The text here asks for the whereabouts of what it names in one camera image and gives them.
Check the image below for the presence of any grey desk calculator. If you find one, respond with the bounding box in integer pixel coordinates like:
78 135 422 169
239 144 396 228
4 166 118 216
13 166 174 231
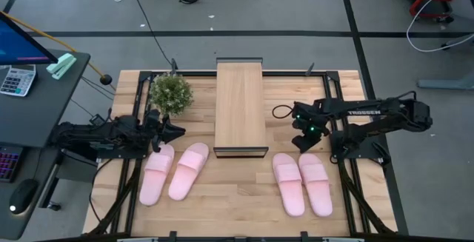
0 64 37 98

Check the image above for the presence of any green potted plant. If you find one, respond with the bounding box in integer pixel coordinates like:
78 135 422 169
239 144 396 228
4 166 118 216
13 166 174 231
149 72 195 117

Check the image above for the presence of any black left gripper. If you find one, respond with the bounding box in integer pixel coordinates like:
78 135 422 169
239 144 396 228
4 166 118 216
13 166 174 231
142 108 186 153

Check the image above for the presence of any thin black floor cable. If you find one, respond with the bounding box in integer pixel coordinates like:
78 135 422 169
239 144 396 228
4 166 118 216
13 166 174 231
125 0 175 69

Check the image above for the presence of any black desk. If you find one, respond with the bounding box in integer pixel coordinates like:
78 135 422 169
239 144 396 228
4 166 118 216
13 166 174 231
0 49 92 241

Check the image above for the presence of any yellow cable with black end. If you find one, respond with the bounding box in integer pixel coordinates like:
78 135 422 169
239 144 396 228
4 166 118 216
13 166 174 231
0 10 113 87

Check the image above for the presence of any wooden shelf with black frame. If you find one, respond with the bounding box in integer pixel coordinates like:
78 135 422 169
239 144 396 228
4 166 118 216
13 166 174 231
213 56 270 159

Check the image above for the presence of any backlit black keyboard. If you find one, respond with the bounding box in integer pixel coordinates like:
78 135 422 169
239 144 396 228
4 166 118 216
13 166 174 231
0 145 24 183

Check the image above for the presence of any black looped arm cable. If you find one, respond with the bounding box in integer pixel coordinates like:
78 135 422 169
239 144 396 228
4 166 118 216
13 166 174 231
272 104 296 120

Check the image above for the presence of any mint green stapler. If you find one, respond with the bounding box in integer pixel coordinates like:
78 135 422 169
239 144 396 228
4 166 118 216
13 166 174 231
45 53 78 81

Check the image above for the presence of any pink slide sandal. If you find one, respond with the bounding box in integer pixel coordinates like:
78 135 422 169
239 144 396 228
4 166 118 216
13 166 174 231
298 152 333 218
272 152 306 218
168 142 210 201
138 144 176 206

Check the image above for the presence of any white floor cable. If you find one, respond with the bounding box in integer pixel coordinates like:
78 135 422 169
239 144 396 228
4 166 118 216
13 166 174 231
406 0 474 53

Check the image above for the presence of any black computer monitor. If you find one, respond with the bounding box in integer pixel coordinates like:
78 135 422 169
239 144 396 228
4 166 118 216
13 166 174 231
0 10 59 67

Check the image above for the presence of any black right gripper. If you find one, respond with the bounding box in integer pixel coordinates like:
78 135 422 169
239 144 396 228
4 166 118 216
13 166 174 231
291 99 333 153

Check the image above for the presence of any black computer mouse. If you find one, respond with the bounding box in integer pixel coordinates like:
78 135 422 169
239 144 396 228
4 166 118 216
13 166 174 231
8 178 39 215

